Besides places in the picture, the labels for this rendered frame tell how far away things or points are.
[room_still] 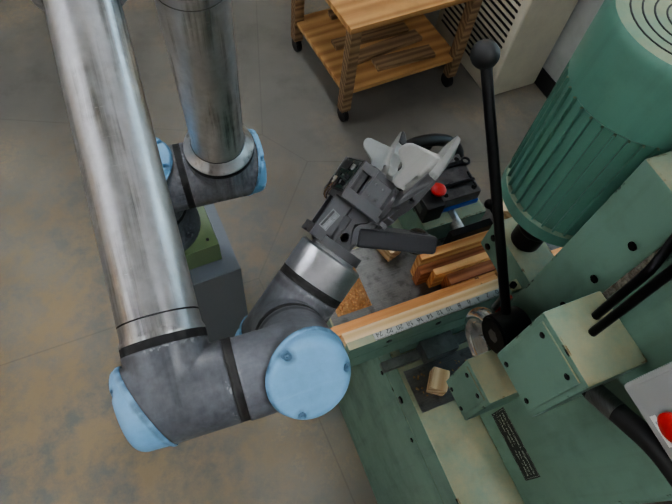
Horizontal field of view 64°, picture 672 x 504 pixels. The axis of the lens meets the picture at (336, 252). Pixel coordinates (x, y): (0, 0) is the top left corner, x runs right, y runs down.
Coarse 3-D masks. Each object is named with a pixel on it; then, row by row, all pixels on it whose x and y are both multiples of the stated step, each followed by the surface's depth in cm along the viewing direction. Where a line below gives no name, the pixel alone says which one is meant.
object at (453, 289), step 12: (552, 252) 106; (480, 276) 102; (444, 288) 100; (456, 288) 100; (468, 288) 100; (420, 300) 98; (432, 300) 98; (384, 312) 96; (396, 312) 96; (348, 324) 95; (360, 324) 95
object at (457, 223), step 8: (456, 216) 105; (456, 224) 104; (472, 224) 100; (480, 224) 101; (488, 224) 101; (448, 232) 100; (456, 232) 99; (464, 232) 99; (472, 232) 101; (480, 232) 102; (448, 240) 101
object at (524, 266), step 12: (492, 228) 92; (492, 240) 93; (492, 252) 95; (516, 252) 89; (528, 252) 90; (540, 252) 90; (516, 264) 89; (528, 264) 88; (540, 264) 89; (516, 276) 90; (528, 276) 87
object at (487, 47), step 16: (480, 48) 62; (496, 48) 62; (480, 64) 62; (496, 128) 66; (496, 144) 66; (496, 160) 67; (496, 176) 68; (496, 192) 69; (496, 208) 70; (496, 224) 70; (496, 240) 71; (496, 256) 73; (496, 320) 75; (512, 320) 75; (528, 320) 75; (496, 336) 75; (512, 336) 74; (496, 352) 77
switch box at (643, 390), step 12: (648, 372) 50; (660, 372) 48; (636, 384) 51; (648, 384) 50; (660, 384) 48; (636, 396) 52; (648, 396) 50; (660, 396) 49; (648, 408) 50; (660, 408) 49; (648, 420) 51
